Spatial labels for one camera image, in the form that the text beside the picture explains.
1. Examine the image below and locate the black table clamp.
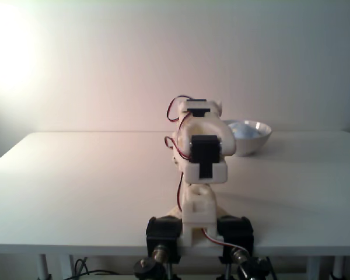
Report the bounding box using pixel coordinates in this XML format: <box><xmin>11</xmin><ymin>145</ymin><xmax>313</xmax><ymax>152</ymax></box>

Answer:
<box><xmin>145</xmin><ymin>216</ymin><xmax>183</xmax><ymax>280</ymax></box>
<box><xmin>217</xmin><ymin>215</ymin><xmax>255</xmax><ymax>280</ymax></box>

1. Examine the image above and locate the white ceramic bowl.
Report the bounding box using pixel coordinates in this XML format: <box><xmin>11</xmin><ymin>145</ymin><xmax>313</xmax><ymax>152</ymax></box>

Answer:
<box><xmin>223</xmin><ymin>119</ymin><xmax>272</xmax><ymax>158</ymax></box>

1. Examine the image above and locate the white table leg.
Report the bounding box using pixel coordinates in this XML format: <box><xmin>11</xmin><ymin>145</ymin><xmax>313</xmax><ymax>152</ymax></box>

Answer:
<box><xmin>37</xmin><ymin>254</ymin><xmax>52</xmax><ymax>280</ymax></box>
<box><xmin>306</xmin><ymin>256</ymin><xmax>321</xmax><ymax>280</ymax></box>
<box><xmin>332</xmin><ymin>256</ymin><xmax>345</xmax><ymax>280</ymax></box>
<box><xmin>59</xmin><ymin>254</ymin><xmax>74</xmax><ymax>280</ymax></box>

